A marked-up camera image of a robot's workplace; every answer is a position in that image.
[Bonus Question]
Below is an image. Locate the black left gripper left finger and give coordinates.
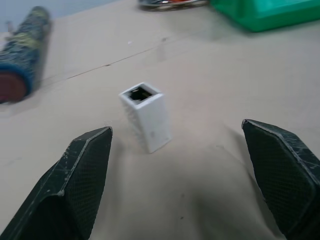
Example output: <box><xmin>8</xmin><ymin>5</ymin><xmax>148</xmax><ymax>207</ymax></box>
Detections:
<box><xmin>0</xmin><ymin>126</ymin><xmax>114</xmax><ymax>240</ymax></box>

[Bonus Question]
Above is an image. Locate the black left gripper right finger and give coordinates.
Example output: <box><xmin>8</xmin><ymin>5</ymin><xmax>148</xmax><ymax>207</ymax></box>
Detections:
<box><xmin>241</xmin><ymin>118</ymin><xmax>320</xmax><ymax>240</ymax></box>

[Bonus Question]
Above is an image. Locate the white network coupler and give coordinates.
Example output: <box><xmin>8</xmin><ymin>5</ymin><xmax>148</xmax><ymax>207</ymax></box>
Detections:
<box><xmin>118</xmin><ymin>81</ymin><xmax>173</xmax><ymax>154</ymax></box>

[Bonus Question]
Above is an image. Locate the green plastic bin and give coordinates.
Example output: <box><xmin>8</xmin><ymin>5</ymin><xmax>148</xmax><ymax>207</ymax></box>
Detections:
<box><xmin>209</xmin><ymin>0</ymin><xmax>320</xmax><ymax>33</ymax></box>

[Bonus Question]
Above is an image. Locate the blue patterned rolled tube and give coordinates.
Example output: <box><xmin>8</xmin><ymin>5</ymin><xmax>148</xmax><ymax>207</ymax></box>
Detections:
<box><xmin>0</xmin><ymin>5</ymin><xmax>52</xmax><ymax>104</ymax></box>

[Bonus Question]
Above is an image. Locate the shiny metal dish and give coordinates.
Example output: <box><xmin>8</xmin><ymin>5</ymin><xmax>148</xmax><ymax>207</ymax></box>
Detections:
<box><xmin>138</xmin><ymin>0</ymin><xmax>210</xmax><ymax>11</ymax></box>

